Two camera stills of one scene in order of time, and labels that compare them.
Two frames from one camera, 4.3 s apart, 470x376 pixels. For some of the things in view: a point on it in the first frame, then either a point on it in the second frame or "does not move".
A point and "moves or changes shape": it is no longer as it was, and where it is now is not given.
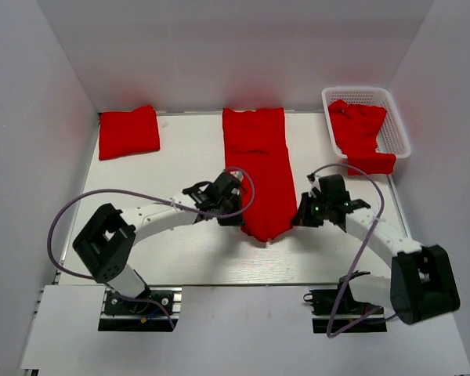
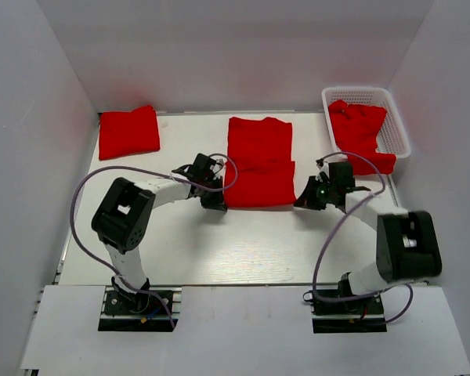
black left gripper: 231,221 to 216,203
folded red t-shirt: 124,133 does not move
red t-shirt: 258,151 moves or changes shape
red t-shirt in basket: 356,127 does not move
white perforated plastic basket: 392,137 does not move
